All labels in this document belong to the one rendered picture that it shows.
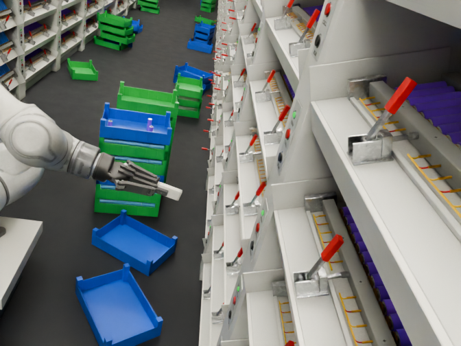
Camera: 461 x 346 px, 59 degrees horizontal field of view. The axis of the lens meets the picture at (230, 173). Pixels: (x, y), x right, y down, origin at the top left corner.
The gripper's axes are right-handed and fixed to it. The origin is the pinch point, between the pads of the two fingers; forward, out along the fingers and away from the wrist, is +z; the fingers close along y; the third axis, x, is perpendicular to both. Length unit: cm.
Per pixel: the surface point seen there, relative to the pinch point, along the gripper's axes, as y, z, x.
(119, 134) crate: -65, -22, -24
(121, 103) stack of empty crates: -96, -28, -24
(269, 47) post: -30, 13, 41
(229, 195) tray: -21.8, 22.3, -7.4
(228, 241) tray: 2.5, 21.6, -7.7
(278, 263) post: 39.7, 18.7, 19.2
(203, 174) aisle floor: -118, 29, -56
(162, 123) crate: -87, -5, -21
